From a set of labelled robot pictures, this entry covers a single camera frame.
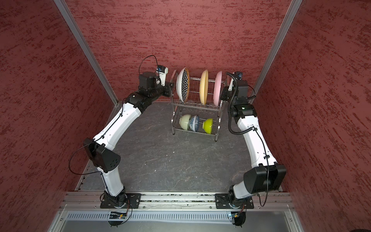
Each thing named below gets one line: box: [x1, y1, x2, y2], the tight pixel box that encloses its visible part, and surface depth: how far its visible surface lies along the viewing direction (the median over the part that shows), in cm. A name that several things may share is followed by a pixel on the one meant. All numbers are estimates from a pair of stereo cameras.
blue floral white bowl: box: [189, 115, 200, 132], surface depth 94 cm
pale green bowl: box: [179, 114, 192, 131], surface depth 94 cm
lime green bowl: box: [202, 117, 214, 135], surface depth 94 cm
